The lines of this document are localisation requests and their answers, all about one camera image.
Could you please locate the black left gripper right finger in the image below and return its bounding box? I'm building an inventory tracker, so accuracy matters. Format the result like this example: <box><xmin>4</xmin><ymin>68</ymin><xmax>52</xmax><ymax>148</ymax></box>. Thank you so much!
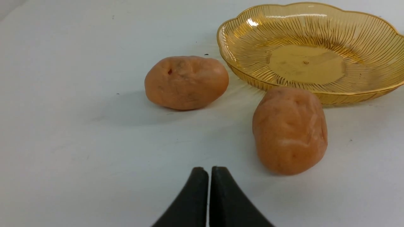
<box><xmin>210</xmin><ymin>166</ymin><xmax>274</xmax><ymax>227</ymax></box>

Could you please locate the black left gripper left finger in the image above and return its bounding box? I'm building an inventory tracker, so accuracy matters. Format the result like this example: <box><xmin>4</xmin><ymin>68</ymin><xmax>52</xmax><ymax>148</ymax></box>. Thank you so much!
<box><xmin>153</xmin><ymin>167</ymin><xmax>209</xmax><ymax>227</ymax></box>

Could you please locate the tan potato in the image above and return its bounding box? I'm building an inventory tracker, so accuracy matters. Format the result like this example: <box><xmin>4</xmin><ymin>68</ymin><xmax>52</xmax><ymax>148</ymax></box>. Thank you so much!
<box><xmin>252</xmin><ymin>87</ymin><xmax>328</xmax><ymax>176</ymax></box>
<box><xmin>144</xmin><ymin>56</ymin><xmax>229</xmax><ymax>110</ymax></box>

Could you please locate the amber ribbed glass plate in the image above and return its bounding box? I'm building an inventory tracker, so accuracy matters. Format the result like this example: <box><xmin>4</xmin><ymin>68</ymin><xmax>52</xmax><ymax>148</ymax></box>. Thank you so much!
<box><xmin>217</xmin><ymin>2</ymin><xmax>404</xmax><ymax>105</ymax></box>

